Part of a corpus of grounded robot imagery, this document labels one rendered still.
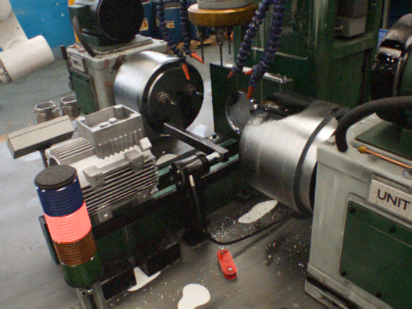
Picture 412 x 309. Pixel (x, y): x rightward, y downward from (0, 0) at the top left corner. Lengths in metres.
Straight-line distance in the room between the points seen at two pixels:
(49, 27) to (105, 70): 5.18
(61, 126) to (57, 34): 5.48
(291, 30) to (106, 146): 0.60
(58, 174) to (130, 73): 0.76
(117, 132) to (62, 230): 0.36
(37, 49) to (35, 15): 5.32
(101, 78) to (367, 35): 0.85
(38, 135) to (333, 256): 0.78
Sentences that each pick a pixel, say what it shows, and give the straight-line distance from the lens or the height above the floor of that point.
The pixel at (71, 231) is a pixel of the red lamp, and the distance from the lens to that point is 0.62.
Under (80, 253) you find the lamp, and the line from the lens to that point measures 0.64.
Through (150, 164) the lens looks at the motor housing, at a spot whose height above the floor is 1.03.
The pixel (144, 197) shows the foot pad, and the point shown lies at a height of 0.97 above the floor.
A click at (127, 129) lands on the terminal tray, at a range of 0.93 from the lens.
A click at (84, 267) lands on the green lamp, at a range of 0.66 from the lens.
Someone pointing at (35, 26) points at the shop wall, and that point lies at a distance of 6.53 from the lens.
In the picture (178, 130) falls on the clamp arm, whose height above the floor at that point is 1.03.
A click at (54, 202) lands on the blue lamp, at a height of 1.19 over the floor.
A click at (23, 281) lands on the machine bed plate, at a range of 1.10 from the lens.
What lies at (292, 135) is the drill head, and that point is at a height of 1.13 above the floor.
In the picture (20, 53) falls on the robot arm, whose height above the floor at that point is 1.26.
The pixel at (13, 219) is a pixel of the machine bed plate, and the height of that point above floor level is 0.80.
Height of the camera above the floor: 1.49
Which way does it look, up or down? 28 degrees down
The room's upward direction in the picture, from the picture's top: 5 degrees counter-clockwise
